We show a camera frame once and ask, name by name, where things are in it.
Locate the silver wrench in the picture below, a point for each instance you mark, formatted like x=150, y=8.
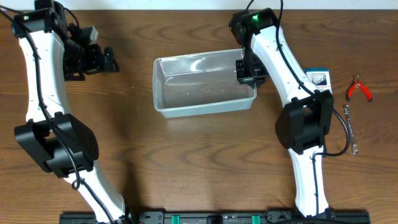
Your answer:
x=354, y=145

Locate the blue screw box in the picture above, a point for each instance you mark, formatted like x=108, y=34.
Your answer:
x=320, y=77

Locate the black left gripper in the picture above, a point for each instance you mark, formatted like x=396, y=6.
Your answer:
x=94, y=58

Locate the clear plastic container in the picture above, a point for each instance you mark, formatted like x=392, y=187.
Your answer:
x=201, y=83

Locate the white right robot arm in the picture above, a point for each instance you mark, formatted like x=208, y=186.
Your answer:
x=305, y=118

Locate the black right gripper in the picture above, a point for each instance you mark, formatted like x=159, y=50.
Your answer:
x=249, y=79

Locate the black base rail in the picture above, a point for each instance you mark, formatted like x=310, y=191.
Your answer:
x=268, y=217

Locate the red handled pliers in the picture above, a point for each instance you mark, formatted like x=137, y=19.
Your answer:
x=357, y=83

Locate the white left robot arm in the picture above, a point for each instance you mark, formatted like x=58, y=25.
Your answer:
x=57, y=51

